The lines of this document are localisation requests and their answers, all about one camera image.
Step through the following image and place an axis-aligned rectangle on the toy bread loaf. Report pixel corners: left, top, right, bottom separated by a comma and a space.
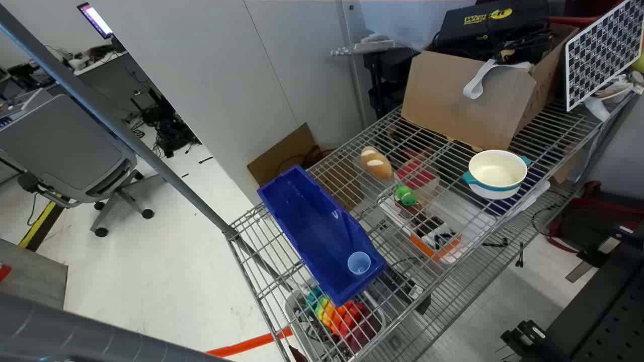
360, 146, 393, 180

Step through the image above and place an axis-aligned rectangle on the green toy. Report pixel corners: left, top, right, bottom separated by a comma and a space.
394, 185, 418, 207

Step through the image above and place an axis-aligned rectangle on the rainbow stacking toy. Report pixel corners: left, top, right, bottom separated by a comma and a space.
306, 287, 382, 352

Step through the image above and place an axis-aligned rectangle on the blue plastic bin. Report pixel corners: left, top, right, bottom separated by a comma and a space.
257, 165, 387, 307

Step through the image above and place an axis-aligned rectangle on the flat cardboard sheet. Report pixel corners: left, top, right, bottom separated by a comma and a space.
247, 123, 363, 210

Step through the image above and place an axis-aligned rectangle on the light blue cup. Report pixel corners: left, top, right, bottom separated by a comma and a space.
347, 251, 372, 276

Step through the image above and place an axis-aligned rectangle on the red block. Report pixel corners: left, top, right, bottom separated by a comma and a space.
395, 161, 438, 191

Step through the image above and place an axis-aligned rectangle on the black power strip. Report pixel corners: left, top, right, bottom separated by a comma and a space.
372, 266, 432, 315

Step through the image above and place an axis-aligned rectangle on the clear plastic container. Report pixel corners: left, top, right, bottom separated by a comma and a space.
380, 190, 498, 265

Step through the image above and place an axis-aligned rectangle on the clear plastic tub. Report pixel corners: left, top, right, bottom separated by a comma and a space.
284, 288, 388, 362

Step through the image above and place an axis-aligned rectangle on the cardboard box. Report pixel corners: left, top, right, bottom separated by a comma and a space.
401, 23, 580, 151

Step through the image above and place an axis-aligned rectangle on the black bag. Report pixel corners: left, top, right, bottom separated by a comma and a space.
433, 0, 552, 64

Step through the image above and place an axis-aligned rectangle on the grey office chair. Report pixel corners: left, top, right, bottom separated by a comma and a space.
0, 94, 155, 238

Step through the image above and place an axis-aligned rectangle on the monitor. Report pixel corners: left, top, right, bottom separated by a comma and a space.
76, 3, 115, 40

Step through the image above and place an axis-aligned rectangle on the red bag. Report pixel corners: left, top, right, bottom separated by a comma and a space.
546, 181, 644, 253

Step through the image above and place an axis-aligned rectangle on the checkerboard calibration board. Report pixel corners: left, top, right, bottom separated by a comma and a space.
565, 0, 644, 112

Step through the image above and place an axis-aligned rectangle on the wire shelf rack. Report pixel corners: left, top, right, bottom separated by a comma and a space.
0, 5, 640, 362

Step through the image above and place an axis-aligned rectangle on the heap of black cables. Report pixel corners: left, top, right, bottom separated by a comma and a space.
130, 90, 200, 158

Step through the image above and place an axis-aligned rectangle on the white bowl with teal handles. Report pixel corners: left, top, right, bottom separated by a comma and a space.
462, 149, 532, 200

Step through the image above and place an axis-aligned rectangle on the white strap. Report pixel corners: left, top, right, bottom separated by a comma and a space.
463, 59, 533, 100

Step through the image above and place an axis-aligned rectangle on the black metal frame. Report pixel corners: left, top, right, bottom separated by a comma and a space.
500, 226, 644, 362

